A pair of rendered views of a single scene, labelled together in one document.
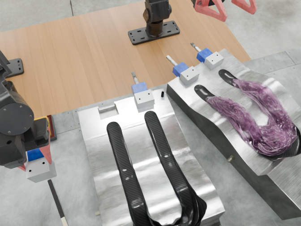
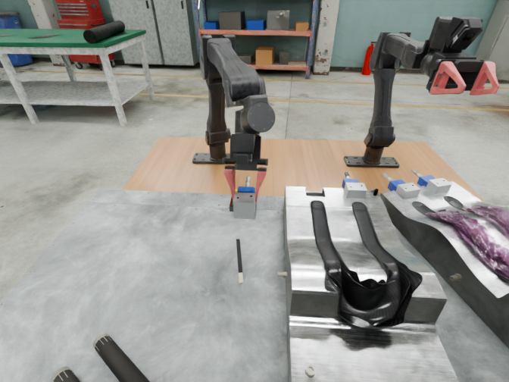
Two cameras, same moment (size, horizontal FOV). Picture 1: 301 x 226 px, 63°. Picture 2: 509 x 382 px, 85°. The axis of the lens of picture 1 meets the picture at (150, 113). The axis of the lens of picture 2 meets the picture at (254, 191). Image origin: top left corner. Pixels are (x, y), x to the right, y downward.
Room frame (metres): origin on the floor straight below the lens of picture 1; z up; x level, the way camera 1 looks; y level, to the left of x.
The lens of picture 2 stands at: (-0.31, -0.01, 1.35)
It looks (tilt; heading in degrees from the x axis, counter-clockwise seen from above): 36 degrees down; 26
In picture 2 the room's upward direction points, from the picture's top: straight up
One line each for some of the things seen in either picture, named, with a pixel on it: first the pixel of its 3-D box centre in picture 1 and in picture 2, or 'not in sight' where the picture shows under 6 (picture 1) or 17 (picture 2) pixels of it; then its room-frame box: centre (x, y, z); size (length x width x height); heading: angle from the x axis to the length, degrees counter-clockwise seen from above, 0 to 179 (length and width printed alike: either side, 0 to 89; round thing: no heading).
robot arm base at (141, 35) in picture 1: (154, 25); (373, 154); (0.74, 0.01, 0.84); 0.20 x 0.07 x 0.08; 114
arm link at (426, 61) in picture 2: not in sight; (438, 63); (0.55, -0.08, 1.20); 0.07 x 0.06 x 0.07; 24
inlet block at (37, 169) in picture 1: (38, 150); (246, 192); (0.19, 0.26, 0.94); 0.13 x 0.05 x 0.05; 23
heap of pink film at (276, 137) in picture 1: (256, 111); (495, 231); (0.36, -0.30, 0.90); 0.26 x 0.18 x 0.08; 40
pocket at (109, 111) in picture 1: (108, 113); (314, 196); (0.33, 0.12, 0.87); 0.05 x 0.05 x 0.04; 23
